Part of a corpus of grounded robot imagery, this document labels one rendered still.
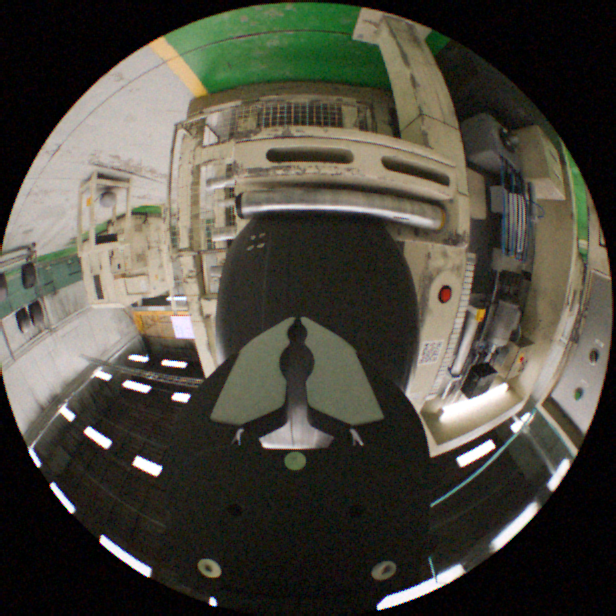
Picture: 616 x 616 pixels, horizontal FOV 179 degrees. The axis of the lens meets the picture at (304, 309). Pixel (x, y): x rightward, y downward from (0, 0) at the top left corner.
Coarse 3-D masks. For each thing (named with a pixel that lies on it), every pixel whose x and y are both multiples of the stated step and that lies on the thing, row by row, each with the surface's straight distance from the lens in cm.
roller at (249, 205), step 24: (264, 192) 31; (288, 192) 30; (312, 192) 30; (336, 192) 31; (360, 192) 32; (240, 216) 32; (264, 216) 31; (288, 216) 31; (312, 216) 31; (336, 216) 31; (360, 216) 32; (384, 216) 33; (408, 216) 34; (432, 216) 37
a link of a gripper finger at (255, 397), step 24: (264, 336) 11; (288, 336) 11; (240, 360) 9; (264, 360) 9; (288, 360) 10; (240, 384) 8; (264, 384) 8; (216, 408) 8; (240, 408) 8; (264, 408) 7; (288, 408) 9; (264, 432) 8
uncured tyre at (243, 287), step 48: (240, 240) 30; (288, 240) 26; (336, 240) 27; (384, 240) 30; (240, 288) 24; (288, 288) 22; (336, 288) 23; (384, 288) 24; (240, 336) 23; (384, 336) 23; (288, 384) 23; (288, 432) 29
